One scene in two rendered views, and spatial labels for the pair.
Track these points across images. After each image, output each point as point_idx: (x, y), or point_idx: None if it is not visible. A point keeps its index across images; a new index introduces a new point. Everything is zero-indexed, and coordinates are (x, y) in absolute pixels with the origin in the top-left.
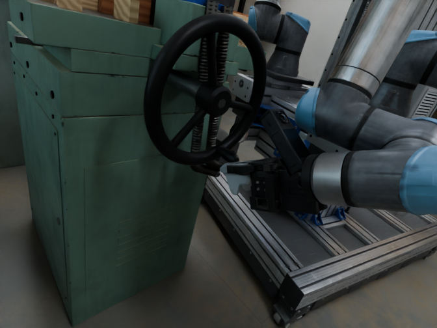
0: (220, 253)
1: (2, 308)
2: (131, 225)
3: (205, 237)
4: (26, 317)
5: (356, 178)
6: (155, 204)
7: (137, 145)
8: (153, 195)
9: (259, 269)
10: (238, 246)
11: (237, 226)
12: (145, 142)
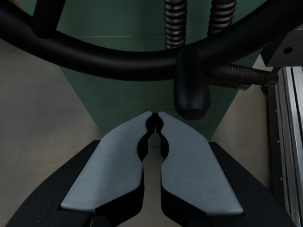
0: (250, 153)
1: (86, 115)
2: (137, 104)
3: (244, 129)
4: (94, 127)
5: None
6: (163, 92)
7: (119, 15)
8: (158, 83)
9: (280, 203)
10: (273, 160)
11: (283, 141)
12: (132, 11)
